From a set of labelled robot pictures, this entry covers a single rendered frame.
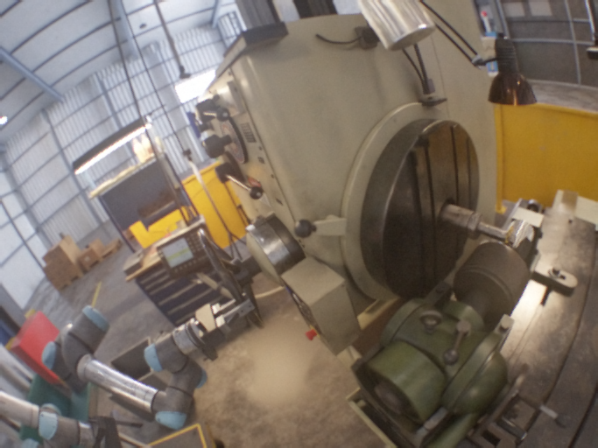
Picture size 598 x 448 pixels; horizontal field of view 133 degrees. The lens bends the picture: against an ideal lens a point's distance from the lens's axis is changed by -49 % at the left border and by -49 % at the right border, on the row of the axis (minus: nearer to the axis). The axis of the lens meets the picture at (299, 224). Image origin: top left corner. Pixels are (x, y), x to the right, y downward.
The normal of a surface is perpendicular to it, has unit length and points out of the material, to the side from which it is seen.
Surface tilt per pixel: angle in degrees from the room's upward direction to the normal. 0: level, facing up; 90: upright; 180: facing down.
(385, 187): 47
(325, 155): 90
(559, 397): 0
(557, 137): 90
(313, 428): 0
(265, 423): 0
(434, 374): 32
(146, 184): 90
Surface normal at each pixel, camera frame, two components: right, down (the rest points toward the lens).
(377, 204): -0.85, -0.06
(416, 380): -0.15, -0.66
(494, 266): -0.29, -0.78
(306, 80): 0.48, 0.29
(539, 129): -0.81, 0.51
